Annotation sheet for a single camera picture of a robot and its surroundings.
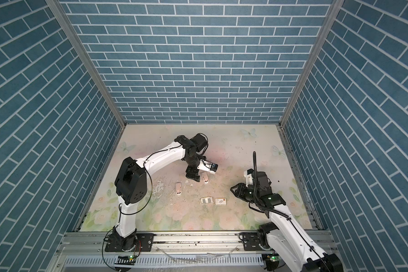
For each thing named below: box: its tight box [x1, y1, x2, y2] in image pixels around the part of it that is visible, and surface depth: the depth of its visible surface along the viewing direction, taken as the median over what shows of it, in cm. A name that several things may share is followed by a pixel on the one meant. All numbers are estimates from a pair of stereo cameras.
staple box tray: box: [200, 196, 214, 204], surface depth 88 cm
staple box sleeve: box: [214, 197, 227, 206], surface depth 86 cm
